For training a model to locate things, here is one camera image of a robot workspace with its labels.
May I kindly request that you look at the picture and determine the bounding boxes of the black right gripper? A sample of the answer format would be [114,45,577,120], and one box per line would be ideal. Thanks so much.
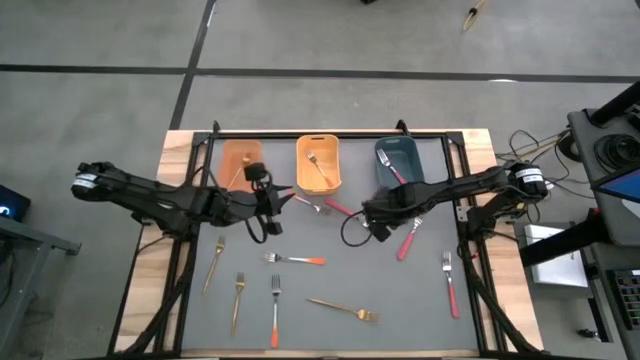
[355,184,419,231]

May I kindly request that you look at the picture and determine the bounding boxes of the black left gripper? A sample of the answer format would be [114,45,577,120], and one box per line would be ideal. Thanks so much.
[239,185,297,221]

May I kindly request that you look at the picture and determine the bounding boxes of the orange-handled silver fork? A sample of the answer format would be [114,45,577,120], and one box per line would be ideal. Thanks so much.
[263,251,327,267]
[291,192,332,216]
[305,151,335,189]
[269,273,283,349]

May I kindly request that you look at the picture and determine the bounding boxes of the gold fork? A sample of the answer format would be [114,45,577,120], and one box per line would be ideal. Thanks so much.
[228,155,253,189]
[306,297,380,323]
[230,271,247,337]
[201,235,227,296]

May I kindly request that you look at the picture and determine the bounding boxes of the translucent orange plastic bin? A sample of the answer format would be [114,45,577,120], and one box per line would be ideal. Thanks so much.
[218,138,265,194]

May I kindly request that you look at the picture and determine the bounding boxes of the yellow plastic bin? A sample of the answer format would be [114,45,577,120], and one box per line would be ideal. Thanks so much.
[295,133,343,197]

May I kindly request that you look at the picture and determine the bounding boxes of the teal plastic bin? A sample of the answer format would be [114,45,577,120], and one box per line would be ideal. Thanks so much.
[374,135,426,190]

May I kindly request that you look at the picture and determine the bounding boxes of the white box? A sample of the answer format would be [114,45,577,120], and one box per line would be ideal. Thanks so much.
[522,223,591,290]

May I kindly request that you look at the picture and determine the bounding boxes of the grey equipment cart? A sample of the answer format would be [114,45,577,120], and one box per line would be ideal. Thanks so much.
[567,107,640,247]

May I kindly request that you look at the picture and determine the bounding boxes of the grey side table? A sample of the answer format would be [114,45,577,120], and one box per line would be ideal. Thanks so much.
[0,214,82,360]

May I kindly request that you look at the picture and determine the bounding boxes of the laptop with blue screen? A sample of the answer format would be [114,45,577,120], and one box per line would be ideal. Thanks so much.
[591,167,640,221]

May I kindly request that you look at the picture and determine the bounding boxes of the dark monitor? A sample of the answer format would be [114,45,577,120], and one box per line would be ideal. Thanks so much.
[0,183,32,224]

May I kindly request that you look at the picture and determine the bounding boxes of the black keyboard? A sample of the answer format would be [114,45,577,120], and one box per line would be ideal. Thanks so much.
[607,267,640,331]

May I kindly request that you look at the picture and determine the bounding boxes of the black pole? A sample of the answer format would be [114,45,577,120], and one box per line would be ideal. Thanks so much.
[589,82,640,126]

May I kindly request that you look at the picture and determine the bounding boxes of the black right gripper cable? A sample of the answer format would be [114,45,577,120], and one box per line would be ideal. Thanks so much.
[340,219,376,248]

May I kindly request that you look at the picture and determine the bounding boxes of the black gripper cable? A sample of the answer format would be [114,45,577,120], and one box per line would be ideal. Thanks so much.
[340,219,376,248]
[246,217,276,246]

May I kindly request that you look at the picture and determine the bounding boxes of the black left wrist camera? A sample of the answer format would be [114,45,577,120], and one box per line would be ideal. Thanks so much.
[243,163,267,183]

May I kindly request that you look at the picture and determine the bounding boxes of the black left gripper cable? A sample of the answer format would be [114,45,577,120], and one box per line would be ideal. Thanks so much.
[246,217,276,246]

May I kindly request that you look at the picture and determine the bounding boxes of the black table frame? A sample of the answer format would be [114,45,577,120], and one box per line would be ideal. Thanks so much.
[107,119,544,359]

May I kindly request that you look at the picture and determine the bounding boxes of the black floor cables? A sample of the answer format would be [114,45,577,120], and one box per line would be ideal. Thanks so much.
[494,128,576,169]

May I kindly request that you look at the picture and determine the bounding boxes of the black coiled cable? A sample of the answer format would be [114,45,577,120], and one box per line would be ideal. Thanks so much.
[593,133,640,174]

